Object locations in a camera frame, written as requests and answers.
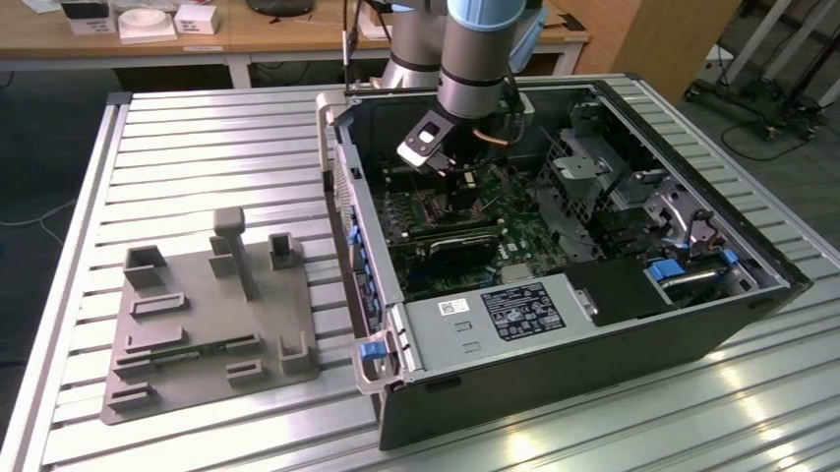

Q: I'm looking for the CPU socket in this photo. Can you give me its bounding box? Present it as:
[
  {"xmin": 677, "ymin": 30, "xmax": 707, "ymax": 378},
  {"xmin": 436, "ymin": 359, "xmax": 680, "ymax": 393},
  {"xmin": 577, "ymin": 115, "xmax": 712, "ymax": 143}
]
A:
[{"xmin": 420, "ymin": 191, "xmax": 492, "ymax": 230}]

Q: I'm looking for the black RAM slots bank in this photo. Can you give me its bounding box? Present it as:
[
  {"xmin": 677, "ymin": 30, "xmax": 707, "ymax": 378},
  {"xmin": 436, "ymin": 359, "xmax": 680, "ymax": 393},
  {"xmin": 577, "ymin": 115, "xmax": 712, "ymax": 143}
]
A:
[
  {"xmin": 378, "ymin": 164, "xmax": 454, "ymax": 193},
  {"xmin": 393, "ymin": 223, "xmax": 497, "ymax": 245}
]

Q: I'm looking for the metal drive cage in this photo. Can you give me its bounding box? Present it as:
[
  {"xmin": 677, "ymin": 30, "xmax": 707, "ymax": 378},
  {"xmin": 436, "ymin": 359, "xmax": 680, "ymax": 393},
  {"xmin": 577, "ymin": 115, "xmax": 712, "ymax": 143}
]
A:
[{"xmin": 535, "ymin": 100, "xmax": 664, "ymax": 262}]

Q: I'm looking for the green motherboard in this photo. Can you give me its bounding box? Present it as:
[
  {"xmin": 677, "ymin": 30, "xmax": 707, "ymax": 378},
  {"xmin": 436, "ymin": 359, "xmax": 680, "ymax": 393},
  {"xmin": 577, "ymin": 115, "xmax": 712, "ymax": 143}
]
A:
[{"xmin": 366, "ymin": 161, "xmax": 573, "ymax": 301}]

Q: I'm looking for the black graphics card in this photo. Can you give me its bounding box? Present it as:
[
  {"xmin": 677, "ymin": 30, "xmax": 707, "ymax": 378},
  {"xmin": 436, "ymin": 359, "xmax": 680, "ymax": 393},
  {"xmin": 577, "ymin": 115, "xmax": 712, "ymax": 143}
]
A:
[{"xmin": 417, "ymin": 233, "xmax": 500, "ymax": 279}]

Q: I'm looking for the pale blue teach pendant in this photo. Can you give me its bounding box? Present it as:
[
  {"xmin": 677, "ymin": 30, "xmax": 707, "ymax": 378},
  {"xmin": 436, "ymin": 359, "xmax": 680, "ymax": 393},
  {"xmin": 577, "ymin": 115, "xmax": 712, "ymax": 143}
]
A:
[{"xmin": 512, "ymin": 5, "xmax": 551, "ymax": 70}]

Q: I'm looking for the small white carton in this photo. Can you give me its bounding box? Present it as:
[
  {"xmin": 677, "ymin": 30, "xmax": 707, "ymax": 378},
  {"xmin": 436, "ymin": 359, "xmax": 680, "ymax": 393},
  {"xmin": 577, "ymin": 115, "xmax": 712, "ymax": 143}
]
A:
[{"xmin": 358, "ymin": 0, "xmax": 396, "ymax": 40}]

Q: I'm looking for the wooden cabinet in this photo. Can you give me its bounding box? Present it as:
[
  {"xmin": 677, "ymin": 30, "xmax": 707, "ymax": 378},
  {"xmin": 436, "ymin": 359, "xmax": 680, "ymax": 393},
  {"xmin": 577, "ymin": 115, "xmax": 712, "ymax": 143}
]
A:
[{"xmin": 589, "ymin": 0, "xmax": 747, "ymax": 104}]

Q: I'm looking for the wooden desk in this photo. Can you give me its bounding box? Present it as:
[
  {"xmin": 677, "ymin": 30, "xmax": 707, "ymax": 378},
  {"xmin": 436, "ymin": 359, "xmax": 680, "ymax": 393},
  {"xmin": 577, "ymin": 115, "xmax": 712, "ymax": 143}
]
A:
[
  {"xmin": 229, "ymin": 0, "xmax": 592, "ymax": 75},
  {"xmin": 0, "ymin": 0, "xmax": 235, "ymax": 63}
]

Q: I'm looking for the black plastic shroud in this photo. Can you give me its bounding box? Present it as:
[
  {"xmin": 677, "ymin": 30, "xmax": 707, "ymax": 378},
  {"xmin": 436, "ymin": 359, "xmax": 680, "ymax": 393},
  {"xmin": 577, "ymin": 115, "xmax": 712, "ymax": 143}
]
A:
[{"xmin": 564, "ymin": 258, "xmax": 677, "ymax": 328}]

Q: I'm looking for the grey power supply unit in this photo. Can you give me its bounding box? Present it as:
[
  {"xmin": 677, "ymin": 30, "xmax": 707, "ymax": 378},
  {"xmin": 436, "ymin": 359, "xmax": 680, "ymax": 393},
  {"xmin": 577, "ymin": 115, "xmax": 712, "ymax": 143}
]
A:
[{"xmin": 401, "ymin": 272, "xmax": 599, "ymax": 375}]

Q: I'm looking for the blue disk carrier latch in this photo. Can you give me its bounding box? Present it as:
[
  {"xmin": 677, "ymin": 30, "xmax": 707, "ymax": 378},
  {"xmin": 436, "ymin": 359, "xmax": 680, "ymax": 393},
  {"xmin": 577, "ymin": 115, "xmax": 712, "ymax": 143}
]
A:
[{"xmin": 647, "ymin": 260, "xmax": 688, "ymax": 286}]

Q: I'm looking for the black round object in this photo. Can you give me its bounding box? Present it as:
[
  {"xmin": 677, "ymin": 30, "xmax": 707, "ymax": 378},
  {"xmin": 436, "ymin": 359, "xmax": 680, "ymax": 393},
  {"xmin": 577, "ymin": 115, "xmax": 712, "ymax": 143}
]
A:
[{"xmin": 246, "ymin": 0, "xmax": 314, "ymax": 15}]

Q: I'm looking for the wheeled equipment stand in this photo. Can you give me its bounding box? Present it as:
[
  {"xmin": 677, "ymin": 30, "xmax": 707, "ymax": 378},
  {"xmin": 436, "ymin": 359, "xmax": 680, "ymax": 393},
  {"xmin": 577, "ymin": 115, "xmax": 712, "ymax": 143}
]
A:
[{"xmin": 681, "ymin": 0, "xmax": 840, "ymax": 144}]

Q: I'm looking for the open black PC case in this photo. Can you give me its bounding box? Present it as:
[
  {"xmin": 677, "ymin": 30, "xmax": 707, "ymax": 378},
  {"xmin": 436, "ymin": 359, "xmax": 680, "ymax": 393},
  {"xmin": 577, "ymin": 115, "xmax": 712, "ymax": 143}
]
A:
[{"xmin": 314, "ymin": 78, "xmax": 815, "ymax": 451}]

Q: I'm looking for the white printed box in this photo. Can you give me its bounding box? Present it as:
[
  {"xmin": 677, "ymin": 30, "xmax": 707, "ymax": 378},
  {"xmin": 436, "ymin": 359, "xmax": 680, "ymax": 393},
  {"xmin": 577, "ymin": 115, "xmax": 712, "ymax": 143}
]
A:
[{"xmin": 174, "ymin": 4, "xmax": 222, "ymax": 35}]

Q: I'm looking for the grey parts rack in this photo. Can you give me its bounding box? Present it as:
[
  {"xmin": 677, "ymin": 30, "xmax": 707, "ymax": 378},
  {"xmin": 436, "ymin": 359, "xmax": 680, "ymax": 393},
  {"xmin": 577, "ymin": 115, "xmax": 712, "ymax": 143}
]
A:
[{"xmin": 98, "ymin": 206, "xmax": 324, "ymax": 427}]

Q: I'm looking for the white round holder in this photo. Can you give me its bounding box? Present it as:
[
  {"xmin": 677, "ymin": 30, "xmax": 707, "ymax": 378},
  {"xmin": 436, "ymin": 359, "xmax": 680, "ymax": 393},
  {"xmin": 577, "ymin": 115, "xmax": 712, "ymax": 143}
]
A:
[{"xmin": 117, "ymin": 8, "xmax": 179, "ymax": 45}]

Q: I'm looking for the green RAM stick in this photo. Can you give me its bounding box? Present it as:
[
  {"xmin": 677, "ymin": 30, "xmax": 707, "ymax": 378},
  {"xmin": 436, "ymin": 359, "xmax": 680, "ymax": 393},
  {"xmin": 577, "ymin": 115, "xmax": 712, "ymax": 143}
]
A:
[{"xmin": 151, "ymin": 341, "xmax": 231, "ymax": 368}]

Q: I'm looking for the white box with black top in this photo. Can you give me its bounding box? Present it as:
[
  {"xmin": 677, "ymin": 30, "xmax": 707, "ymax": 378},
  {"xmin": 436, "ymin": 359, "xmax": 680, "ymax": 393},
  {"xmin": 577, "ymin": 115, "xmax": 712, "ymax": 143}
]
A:
[{"xmin": 62, "ymin": 0, "xmax": 114, "ymax": 36}]

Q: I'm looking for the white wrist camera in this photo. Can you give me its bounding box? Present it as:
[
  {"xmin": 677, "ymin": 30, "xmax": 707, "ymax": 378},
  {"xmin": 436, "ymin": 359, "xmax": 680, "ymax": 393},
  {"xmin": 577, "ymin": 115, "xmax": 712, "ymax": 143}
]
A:
[{"xmin": 396, "ymin": 110, "xmax": 456, "ymax": 176}]

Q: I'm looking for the black hanging cable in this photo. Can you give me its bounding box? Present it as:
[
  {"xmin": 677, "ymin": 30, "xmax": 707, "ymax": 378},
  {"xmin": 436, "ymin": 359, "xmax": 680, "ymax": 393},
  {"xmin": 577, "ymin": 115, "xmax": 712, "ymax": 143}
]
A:
[{"xmin": 340, "ymin": 0, "xmax": 361, "ymax": 93}]

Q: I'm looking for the coloured wire bundle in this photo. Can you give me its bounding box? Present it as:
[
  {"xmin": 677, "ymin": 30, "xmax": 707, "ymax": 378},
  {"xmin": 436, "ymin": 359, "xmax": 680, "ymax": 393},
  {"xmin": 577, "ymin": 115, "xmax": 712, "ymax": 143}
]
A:
[{"xmin": 675, "ymin": 208, "xmax": 727, "ymax": 260}]

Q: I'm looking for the white floor cable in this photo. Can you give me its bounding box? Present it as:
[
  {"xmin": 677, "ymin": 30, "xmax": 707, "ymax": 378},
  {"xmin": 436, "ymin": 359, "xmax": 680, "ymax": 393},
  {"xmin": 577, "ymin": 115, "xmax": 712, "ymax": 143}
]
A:
[{"xmin": 0, "ymin": 201, "xmax": 80, "ymax": 242}]

